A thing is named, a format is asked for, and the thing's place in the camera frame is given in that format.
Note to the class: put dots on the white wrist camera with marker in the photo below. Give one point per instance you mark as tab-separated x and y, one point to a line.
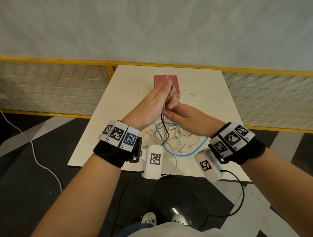
151	171
212	171

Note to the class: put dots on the person's left hand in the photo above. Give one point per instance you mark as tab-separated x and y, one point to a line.
146	107

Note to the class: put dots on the person's left forearm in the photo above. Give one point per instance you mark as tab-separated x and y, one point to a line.
78	200

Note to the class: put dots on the dark blue trousers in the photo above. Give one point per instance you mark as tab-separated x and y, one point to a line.
137	230

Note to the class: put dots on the pink green drawer box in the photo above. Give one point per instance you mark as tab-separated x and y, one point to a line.
157	81

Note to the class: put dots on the light grey shirt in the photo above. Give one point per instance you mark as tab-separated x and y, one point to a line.
176	230

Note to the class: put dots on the person's right forearm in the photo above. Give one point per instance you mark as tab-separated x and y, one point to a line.
281	185

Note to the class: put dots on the person's right hand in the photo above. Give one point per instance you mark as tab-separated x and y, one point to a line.
193	119

